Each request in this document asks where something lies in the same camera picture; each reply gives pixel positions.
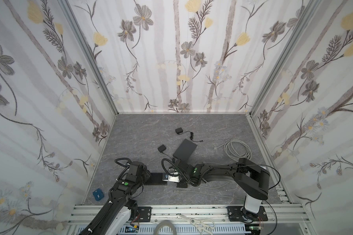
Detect white tape roll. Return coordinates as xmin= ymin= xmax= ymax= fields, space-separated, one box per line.
xmin=153 ymin=220 xmax=177 ymax=235

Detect coiled grey ethernet cable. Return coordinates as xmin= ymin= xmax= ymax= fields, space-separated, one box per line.
xmin=214 ymin=138 xmax=253 ymax=162

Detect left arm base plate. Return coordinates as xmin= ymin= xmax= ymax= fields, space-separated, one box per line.
xmin=131 ymin=207 xmax=152 ymax=223

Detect slim ribbed black switch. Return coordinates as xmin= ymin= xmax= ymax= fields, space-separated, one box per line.
xmin=144 ymin=173 xmax=168 ymax=186

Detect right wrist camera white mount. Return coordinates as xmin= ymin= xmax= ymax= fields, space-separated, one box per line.
xmin=162 ymin=173 xmax=180 ymax=183

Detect small blue box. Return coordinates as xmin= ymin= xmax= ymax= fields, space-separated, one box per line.
xmin=92 ymin=189 xmax=105 ymax=201

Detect white handled scissors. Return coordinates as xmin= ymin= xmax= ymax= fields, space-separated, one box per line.
xmin=178 ymin=214 xmax=215 ymax=235

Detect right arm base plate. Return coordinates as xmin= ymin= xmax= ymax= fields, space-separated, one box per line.
xmin=227 ymin=206 xmax=268 ymax=224

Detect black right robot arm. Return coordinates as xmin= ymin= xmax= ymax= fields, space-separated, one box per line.
xmin=161 ymin=158 xmax=272 ymax=214

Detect grey ethernet cable near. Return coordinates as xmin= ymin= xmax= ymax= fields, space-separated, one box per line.
xmin=199 ymin=181 xmax=233 ymax=189

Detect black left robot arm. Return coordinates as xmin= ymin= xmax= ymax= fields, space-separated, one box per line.
xmin=80 ymin=158 xmax=151 ymax=235

